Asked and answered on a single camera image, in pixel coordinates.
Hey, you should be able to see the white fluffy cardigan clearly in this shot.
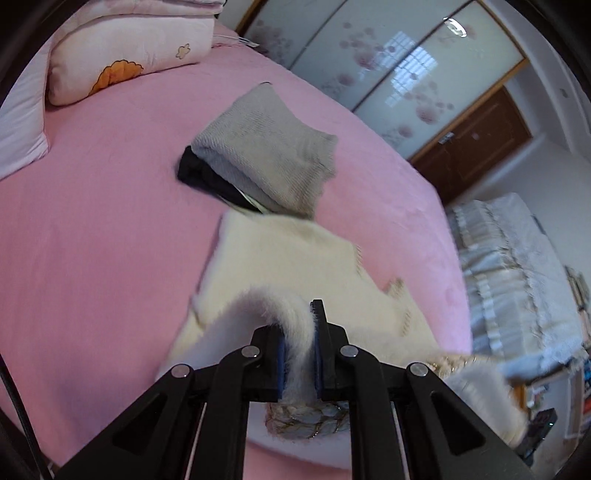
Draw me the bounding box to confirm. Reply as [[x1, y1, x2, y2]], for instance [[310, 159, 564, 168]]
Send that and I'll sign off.
[[164, 211, 528, 468]]

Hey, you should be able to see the lace covered furniture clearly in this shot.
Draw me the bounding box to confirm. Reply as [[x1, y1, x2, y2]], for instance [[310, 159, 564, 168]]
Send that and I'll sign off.
[[447, 193, 588, 381]]

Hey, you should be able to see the pink bed blanket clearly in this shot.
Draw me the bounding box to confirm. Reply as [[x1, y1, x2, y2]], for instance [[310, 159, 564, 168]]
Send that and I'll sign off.
[[1, 44, 472, 464]]

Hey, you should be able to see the black folded garment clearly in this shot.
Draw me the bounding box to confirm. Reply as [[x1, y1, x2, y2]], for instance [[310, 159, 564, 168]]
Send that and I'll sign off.
[[176, 146, 263, 214]]

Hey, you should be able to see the brown wooden door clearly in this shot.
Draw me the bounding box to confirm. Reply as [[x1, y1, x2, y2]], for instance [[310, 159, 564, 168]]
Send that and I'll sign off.
[[413, 88, 532, 205]]

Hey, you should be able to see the grey knitted folded sweater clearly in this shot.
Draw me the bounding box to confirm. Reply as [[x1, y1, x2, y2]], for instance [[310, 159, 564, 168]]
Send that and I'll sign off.
[[190, 82, 339, 220]]

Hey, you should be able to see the pink Playmate pillow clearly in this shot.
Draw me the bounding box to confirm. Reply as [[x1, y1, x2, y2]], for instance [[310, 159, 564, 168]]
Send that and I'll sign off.
[[0, 40, 51, 179]]

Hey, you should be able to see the floral sliding wardrobe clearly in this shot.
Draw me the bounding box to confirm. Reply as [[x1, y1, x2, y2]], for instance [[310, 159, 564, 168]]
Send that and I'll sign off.
[[242, 0, 526, 159]]

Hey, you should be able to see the folded pink quilt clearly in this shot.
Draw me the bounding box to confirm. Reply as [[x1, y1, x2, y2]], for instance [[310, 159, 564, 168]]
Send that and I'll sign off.
[[47, 1, 223, 106]]

